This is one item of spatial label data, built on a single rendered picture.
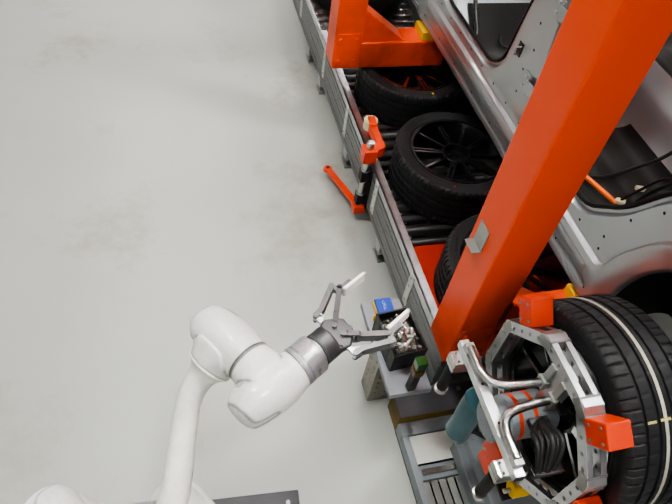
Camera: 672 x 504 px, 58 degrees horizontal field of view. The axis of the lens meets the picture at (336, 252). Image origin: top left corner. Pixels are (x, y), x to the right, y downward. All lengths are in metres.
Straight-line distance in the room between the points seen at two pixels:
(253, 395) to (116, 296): 1.99
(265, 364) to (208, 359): 0.13
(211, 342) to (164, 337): 1.68
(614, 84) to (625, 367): 0.73
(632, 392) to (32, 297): 2.58
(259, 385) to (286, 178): 2.53
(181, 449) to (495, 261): 1.07
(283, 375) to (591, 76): 0.93
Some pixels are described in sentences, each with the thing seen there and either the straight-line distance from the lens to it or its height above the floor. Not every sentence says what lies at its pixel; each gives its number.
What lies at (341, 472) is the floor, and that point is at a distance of 2.68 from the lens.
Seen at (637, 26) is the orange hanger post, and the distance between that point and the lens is 1.49.
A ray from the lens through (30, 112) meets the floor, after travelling 4.25.
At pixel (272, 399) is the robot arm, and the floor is 1.41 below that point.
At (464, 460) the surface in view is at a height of 0.15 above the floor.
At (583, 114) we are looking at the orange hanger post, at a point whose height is 1.68.
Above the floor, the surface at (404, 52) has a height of 0.62.
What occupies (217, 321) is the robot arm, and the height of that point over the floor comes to 1.42.
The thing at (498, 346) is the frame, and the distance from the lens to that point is 2.08.
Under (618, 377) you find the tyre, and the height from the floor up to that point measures 1.17.
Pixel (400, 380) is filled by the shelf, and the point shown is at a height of 0.45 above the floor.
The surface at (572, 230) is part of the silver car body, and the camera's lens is 2.46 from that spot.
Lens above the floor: 2.50
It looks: 50 degrees down
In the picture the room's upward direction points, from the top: 10 degrees clockwise
